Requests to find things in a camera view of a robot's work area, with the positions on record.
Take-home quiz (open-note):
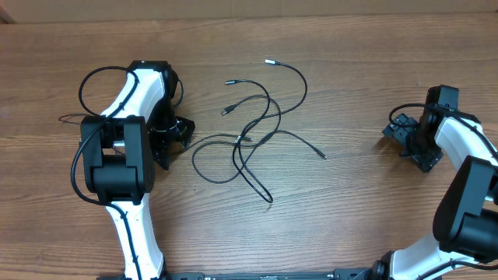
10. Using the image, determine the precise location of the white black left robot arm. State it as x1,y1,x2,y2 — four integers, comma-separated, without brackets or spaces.
70,60,195,279

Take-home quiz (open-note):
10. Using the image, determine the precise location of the short black usb cable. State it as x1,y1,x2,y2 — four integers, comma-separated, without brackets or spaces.
58,113,93,126

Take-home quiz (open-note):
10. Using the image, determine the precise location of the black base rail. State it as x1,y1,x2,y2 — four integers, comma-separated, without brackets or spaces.
158,268,389,280

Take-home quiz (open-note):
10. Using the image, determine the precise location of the cardboard back wall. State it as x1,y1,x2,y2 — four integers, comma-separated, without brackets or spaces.
1,0,497,23

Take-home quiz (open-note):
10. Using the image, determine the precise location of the long black usb cable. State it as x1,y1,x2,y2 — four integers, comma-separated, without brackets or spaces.
224,58,309,205

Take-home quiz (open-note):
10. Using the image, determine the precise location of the black usb-a cable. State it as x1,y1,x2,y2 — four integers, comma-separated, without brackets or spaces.
191,94,328,184

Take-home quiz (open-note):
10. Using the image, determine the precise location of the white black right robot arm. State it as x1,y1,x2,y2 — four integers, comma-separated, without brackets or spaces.
363,85,497,279

